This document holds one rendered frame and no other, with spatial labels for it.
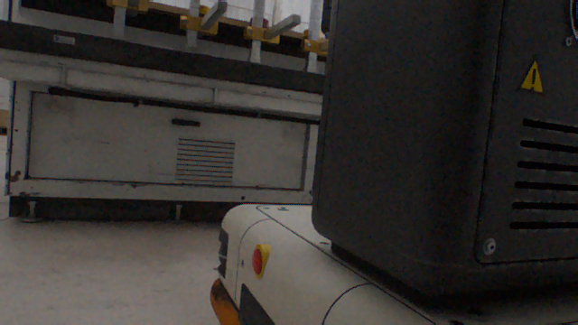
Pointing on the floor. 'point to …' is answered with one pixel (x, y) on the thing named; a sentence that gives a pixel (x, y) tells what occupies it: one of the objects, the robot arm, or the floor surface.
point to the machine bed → (151, 135)
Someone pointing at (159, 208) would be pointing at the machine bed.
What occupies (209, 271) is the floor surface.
